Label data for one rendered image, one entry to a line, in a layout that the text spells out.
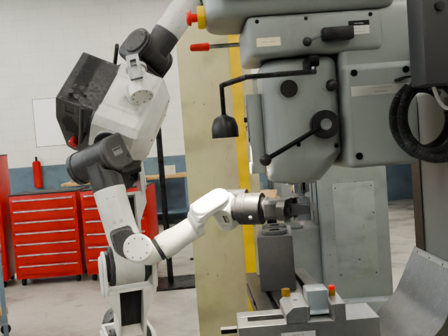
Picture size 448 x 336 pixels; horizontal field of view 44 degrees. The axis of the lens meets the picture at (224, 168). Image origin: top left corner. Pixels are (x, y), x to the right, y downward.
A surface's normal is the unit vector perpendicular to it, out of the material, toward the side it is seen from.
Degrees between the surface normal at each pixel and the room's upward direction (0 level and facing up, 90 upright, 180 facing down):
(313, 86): 90
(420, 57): 90
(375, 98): 90
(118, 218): 78
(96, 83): 58
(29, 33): 90
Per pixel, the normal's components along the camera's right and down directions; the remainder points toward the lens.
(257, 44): 0.06, 0.05
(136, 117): 0.24, -0.51
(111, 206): 0.08, -0.17
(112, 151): 0.84, -0.35
